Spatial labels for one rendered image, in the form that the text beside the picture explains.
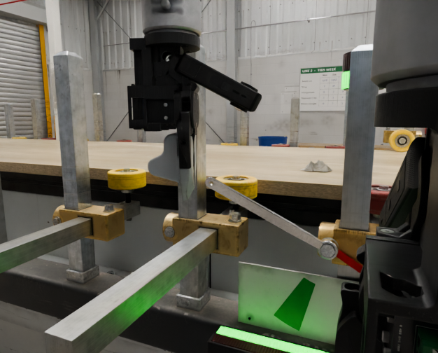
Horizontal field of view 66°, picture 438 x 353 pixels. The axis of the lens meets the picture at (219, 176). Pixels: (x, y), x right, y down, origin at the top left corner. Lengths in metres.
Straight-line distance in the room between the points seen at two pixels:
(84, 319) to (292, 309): 0.31
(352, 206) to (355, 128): 0.10
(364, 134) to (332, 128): 7.22
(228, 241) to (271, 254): 0.25
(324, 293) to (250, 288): 0.11
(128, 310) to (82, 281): 0.38
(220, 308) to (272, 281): 0.13
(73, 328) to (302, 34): 7.89
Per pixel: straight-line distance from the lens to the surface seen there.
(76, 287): 0.73
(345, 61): 0.52
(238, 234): 0.52
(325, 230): 0.50
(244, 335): 0.55
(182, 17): 0.44
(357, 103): 0.47
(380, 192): 0.56
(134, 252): 0.93
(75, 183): 0.69
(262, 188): 0.66
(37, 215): 1.14
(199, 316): 0.59
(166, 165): 0.45
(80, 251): 0.72
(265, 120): 8.06
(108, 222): 0.65
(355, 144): 0.47
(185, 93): 0.42
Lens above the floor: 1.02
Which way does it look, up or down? 10 degrees down
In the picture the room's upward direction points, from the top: straight up
